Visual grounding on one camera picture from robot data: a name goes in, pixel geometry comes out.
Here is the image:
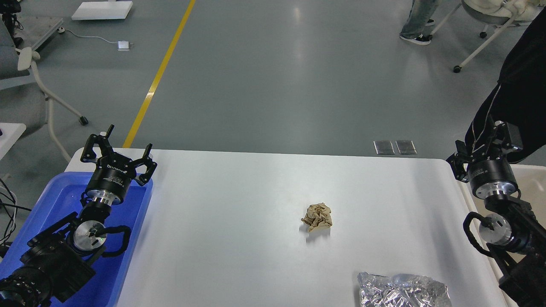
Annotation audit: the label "silver foil bag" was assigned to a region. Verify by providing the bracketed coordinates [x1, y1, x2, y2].
[357, 272, 452, 307]

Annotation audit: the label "grey metal platform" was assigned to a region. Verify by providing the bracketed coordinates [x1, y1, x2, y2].
[15, 15, 64, 51]

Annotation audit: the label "blue plastic bin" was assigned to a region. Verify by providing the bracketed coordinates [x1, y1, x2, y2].
[0, 171, 154, 307]

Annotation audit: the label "right metal floor plate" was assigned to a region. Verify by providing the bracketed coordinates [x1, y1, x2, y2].
[395, 140, 418, 155]

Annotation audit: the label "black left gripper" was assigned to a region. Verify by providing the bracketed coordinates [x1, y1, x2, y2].
[80, 125, 157, 206]

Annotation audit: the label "metal floor plate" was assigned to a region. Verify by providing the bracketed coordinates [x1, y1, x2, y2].
[395, 140, 418, 155]
[374, 140, 395, 155]

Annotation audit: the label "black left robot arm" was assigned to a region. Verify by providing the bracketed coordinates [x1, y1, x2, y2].
[1, 125, 157, 307]

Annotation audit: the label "left metal floor plate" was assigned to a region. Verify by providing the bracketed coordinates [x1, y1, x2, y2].
[374, 140, 395, 155]

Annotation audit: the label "person in black clothes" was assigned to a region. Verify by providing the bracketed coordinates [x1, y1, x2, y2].
[465, 10, 546, 164]

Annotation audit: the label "crumpled brown paper ball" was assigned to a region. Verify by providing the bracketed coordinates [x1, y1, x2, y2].
[301, 203, 333, 232]

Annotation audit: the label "person in jeans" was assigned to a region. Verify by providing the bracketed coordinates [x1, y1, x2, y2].
[398, 0, 441, 46]

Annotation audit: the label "white rolling chair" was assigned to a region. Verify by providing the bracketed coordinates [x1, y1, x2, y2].
[427, 0, 545, 72]

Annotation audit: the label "black cables at left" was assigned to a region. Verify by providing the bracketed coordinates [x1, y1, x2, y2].
[0, 178, 32, 258]

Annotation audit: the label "white flat board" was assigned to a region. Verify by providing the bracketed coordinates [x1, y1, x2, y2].
[71, 0, 133, 20]

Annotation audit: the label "grey office chair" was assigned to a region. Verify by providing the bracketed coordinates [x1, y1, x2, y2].
[1, 23, 88, 161]

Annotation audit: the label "white power adapter with cable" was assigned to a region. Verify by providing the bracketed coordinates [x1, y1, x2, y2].
[57, 27, 133, 51]

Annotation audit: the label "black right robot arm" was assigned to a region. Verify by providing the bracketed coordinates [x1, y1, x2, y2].
[447, 116, 546, 307]

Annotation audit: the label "small white side table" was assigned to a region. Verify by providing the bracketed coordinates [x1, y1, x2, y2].
[0, 122, 26, 160]

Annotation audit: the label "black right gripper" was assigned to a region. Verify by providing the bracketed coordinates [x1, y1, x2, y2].
[445, 121, 524, 200]

